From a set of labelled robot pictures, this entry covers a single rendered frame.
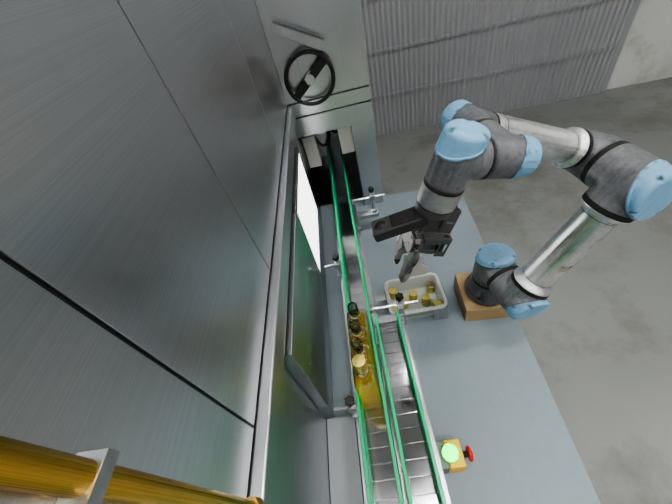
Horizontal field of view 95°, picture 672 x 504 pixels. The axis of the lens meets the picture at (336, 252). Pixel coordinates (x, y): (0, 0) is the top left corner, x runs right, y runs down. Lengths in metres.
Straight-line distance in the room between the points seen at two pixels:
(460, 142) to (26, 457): 0.55
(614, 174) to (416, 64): 3.25
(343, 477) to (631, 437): 1.51
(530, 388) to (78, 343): 1.19
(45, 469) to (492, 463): 1.07
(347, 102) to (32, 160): 1.35
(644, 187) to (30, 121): 0.95
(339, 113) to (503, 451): 1.41
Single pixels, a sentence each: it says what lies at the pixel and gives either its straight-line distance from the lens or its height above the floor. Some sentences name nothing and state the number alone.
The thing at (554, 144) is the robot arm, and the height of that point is 1.47.
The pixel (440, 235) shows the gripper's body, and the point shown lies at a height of 1.42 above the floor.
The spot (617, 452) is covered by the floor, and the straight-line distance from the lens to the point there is 2.13.
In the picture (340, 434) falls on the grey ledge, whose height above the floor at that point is 0.88.
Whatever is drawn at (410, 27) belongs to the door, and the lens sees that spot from 3.90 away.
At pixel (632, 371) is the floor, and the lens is 2.33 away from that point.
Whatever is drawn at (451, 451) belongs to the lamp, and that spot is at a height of 0.85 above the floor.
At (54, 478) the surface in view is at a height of 1.71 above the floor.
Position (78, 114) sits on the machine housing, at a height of 1.83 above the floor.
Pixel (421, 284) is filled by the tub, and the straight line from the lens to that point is 1.37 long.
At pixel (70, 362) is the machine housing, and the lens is 0.30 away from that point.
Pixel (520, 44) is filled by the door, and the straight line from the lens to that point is 4.29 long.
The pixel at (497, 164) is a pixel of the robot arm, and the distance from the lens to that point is 0.60.
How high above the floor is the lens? 1.89
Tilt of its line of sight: 45 degrees down
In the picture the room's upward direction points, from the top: 17 degrees counter-clockwise
